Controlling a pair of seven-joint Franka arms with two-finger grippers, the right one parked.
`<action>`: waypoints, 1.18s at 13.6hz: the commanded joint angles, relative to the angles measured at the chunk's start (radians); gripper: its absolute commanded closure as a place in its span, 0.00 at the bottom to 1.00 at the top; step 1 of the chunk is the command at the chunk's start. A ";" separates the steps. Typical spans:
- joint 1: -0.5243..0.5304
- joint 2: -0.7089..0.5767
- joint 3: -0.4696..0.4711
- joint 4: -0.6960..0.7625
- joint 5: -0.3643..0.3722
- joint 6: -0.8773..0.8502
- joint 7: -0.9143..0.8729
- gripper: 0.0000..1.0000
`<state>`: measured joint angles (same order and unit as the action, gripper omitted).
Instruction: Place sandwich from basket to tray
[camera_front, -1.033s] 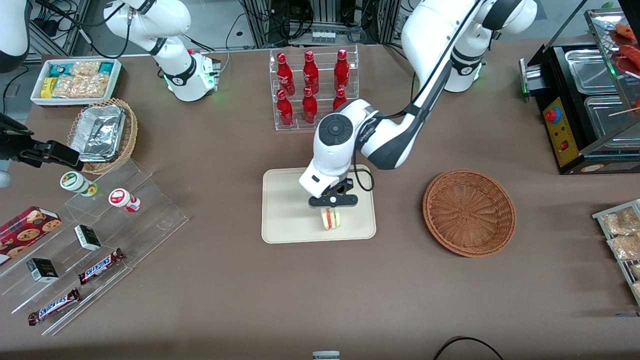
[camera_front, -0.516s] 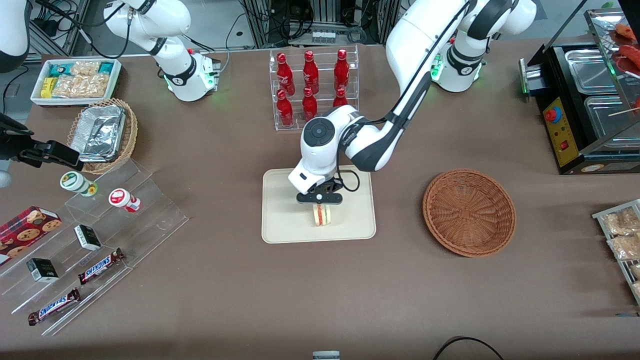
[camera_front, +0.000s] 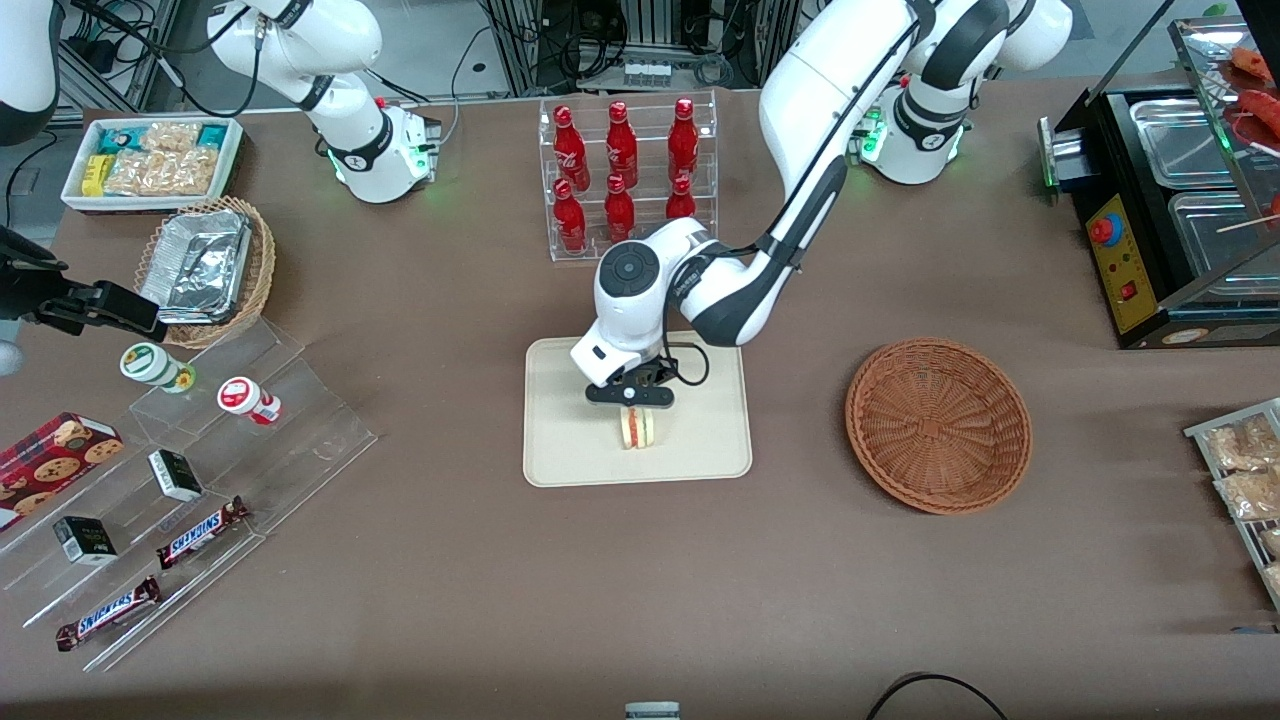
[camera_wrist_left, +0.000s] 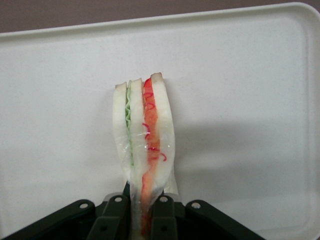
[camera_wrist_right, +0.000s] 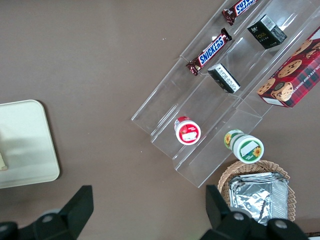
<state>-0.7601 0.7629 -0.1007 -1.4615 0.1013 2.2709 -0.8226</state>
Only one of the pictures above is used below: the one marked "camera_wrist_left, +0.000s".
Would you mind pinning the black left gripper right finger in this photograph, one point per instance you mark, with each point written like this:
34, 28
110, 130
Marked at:
165, 220

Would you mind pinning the cream plastic tray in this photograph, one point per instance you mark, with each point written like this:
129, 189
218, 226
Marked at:
225, 100

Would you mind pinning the triangle sandwich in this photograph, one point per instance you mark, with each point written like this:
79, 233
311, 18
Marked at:
150, 130

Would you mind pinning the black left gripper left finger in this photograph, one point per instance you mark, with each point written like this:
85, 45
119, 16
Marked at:
107, 220

